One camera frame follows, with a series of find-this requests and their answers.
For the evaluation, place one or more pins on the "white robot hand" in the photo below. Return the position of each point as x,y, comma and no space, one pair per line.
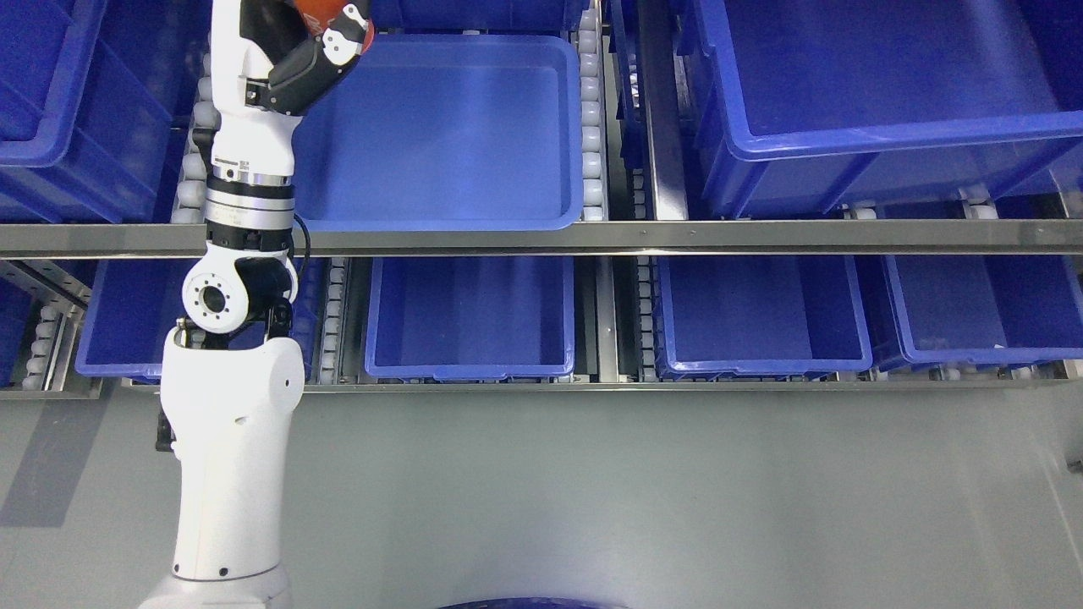
267,67

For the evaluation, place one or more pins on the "shallow blue tray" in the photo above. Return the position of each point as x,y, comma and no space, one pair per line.
446,133

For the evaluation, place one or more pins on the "blue bin upper left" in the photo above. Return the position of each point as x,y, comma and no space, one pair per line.
96,100

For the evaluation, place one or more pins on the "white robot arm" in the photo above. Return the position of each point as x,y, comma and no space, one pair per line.
232,374

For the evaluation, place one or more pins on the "blue bin lower middle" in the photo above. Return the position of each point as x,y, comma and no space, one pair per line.
450,319

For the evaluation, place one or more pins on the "blue bin lower left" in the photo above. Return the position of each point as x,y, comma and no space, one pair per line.
134,303

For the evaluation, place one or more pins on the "orange cylindrical capacitor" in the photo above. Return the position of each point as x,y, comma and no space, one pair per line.
318,15

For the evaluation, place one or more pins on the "blue bin lower far right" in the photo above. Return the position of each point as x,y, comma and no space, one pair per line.
986,311

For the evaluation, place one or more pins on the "large blue bin upper right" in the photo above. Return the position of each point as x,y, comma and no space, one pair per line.
807,107

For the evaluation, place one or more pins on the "blue bin top centre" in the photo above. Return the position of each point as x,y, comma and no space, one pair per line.
525,16

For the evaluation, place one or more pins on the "metal shelf front rail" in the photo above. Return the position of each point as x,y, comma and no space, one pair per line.
611,239

